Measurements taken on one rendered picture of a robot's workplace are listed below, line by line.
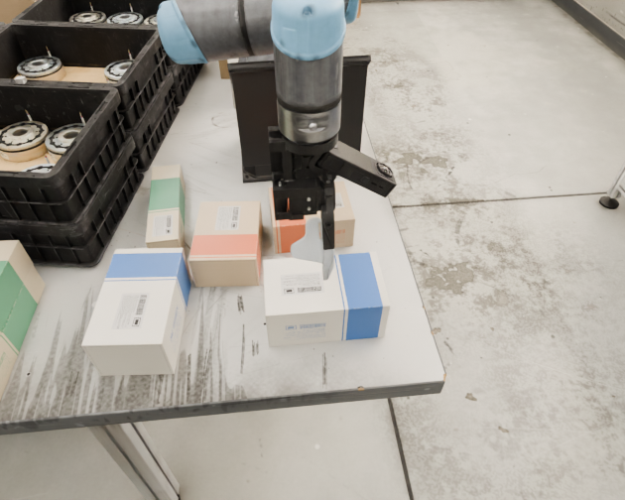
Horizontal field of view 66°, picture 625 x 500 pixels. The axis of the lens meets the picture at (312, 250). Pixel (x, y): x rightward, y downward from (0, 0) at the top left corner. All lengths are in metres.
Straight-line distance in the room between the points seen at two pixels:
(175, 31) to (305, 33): 0.19
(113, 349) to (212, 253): 0.24
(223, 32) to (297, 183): 0.20
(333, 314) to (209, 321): 0.23
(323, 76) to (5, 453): 1.47
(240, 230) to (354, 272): 0.24
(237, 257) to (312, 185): 0.30
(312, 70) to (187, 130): 0.86
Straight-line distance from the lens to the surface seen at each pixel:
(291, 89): 0.54
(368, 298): 0.79
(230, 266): 0.88
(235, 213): 0.95
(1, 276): 0.92
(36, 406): 0.89
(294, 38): 0.52
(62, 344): 0.94
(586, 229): 2.33
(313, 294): 0.79
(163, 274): 0.85
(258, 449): 1.51
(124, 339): 0.79
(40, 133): 1.15
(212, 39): 0.63
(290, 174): 0.62
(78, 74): 1.43
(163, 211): 1.01
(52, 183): 0.89
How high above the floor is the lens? 1.41
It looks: 46 degrees down
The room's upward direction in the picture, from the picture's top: straight up
